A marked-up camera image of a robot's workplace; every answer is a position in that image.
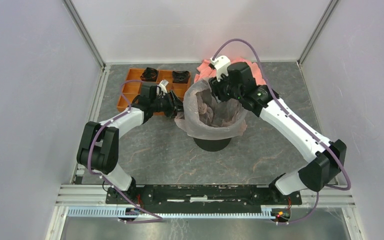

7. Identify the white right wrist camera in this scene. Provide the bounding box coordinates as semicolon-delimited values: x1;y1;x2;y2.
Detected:
209;55;231;82

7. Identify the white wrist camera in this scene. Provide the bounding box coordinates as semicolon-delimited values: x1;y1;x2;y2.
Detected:
157;79;169;96
209;55;231;82

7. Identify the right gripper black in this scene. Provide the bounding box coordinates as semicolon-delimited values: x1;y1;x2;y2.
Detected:
208;68;243;104

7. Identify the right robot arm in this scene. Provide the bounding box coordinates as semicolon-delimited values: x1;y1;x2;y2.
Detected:
208;57;347;204

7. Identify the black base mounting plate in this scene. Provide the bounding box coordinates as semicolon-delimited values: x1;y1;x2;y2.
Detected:
105;184;303;215

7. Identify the black rolled belt right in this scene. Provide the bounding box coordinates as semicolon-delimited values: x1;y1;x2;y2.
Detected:
171;70;191;84

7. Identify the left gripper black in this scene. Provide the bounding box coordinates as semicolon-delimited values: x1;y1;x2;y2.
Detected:
151;90;191;119

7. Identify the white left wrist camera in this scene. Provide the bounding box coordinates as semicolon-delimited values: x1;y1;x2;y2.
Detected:
157;79;169;96

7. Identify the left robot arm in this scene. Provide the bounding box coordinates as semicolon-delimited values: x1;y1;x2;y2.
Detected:
76;79;184;204

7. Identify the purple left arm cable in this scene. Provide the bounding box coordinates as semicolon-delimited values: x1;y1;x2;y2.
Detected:
86;79;164;225

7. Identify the aluminium frame rail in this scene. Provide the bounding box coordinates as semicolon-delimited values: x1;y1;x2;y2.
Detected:
56;184;356;220

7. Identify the salmon pink cloth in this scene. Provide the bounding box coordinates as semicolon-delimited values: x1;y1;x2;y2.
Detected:
193;57;266;85

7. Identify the black rolled belt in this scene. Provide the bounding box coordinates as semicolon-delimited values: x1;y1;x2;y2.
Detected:
171;70;191;84
140;67;159;82

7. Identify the orange compartment tray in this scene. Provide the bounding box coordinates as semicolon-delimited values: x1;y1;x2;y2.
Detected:
117;68;191;119

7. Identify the black trash bin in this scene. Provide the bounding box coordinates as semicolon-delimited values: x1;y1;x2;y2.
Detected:
193;138;232;152

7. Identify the pink plastic trash bag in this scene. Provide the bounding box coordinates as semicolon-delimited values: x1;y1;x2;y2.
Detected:
174;79;248;141

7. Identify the black rolled belt left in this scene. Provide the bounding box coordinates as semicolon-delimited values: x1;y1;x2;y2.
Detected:
140;67;159;82

